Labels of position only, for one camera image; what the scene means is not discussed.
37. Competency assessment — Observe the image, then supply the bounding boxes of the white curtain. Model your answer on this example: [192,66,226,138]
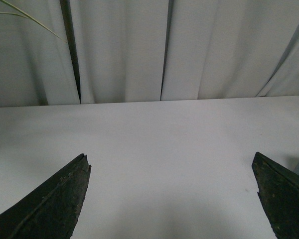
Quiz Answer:
[0,0,299,108]

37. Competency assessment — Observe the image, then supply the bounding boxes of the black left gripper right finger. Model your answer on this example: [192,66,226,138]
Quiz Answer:
[252,152,299,239]

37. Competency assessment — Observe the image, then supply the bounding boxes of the green plant leaves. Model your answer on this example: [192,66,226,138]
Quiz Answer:
[0,0,68,104]

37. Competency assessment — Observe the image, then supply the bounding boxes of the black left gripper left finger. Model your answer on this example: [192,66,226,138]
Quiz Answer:
[0,154,91,239]

